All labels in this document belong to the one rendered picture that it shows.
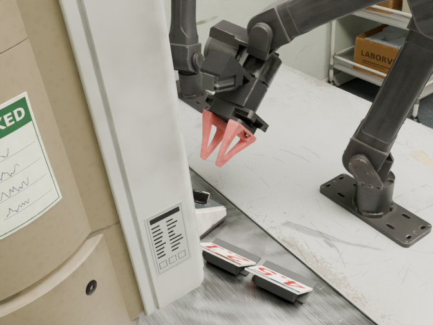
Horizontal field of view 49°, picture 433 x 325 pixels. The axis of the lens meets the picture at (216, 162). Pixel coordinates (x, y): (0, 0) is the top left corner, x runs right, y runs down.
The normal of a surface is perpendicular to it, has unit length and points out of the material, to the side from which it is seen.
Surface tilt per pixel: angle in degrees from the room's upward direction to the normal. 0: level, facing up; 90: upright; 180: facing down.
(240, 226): 0
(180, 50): 75
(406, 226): 0
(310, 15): 89
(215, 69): 40
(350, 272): 0
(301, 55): 90
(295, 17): 81
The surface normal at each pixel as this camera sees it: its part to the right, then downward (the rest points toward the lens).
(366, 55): -0.80, 0.42
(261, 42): -0.50, 0.54
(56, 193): 0.90, 0.18
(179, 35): -0.49, 0.31
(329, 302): -0.09, -0.81
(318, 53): 0.57, 0.43
